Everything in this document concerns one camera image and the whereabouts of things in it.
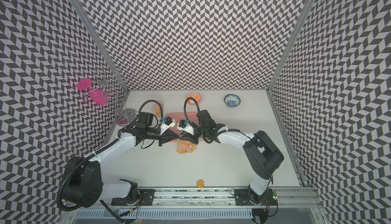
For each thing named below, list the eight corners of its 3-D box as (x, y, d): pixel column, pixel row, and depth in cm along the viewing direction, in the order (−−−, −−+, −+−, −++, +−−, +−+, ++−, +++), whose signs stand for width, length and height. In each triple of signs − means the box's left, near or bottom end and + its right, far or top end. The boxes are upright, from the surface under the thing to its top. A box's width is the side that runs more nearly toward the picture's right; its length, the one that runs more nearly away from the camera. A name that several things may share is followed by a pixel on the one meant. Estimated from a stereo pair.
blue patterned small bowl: (224, 107, 109) (225, 103, 105) (223, 97, 115) (224, 93, 112) (240, 107, 109) (241, 103, 105) (238, 97, 115) (239, 93, 112)
